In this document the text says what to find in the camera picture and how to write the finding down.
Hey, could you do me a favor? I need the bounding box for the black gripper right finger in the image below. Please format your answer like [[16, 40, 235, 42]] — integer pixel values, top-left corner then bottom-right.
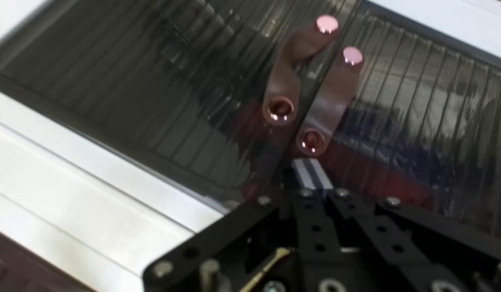
[[309, 159, 501, 292]]

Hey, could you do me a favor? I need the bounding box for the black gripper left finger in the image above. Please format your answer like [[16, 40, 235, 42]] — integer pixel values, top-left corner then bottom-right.
[[142, 159, 322, 292]]

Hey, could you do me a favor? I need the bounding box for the tinted cabinet door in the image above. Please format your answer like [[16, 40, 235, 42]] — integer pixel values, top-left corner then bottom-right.
[[280, 0, 501, 241], [0, 0, 364, 215]]

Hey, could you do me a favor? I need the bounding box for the white stacked plastic cabinet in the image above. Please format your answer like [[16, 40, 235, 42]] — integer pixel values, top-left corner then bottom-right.
[[0, 0, 501, 292]]

